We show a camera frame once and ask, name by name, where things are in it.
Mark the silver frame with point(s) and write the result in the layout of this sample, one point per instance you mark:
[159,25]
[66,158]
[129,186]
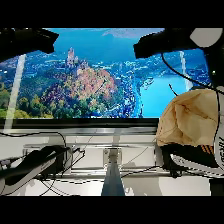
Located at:
[112,180]

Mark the beige garment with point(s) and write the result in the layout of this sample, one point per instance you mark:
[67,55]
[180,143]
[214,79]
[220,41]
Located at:
[190,116]

